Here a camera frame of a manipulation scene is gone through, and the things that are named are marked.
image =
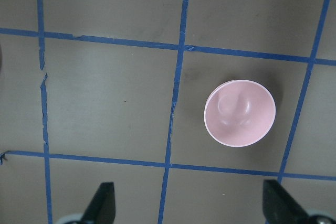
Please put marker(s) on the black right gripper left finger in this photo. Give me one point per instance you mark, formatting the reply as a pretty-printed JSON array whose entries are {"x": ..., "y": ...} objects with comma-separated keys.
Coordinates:
[{"x": 102, "y": 207}]

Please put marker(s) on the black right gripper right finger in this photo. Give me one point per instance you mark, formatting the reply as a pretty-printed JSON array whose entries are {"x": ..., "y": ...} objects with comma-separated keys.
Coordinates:
[{"x": 280, "y": 207}]

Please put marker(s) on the pink bowl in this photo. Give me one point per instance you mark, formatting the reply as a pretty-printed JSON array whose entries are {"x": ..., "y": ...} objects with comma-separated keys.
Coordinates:
[{"x": 239, "y": 113}]

